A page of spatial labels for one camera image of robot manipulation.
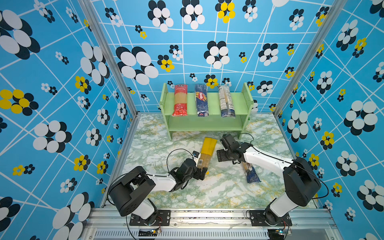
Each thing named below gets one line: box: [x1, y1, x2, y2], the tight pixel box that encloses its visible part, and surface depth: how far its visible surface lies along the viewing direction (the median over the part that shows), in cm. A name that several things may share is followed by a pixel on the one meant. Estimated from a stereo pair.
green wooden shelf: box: [159, 82, 254, 140], surface depth 91 cm
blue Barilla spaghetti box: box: [195, 84, 209, 117], surface depth 86 cm
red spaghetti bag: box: [172, 84, 188, 117], surface depth 89 cm
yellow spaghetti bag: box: [197, 137, 218, 170], surface depth 96 cm
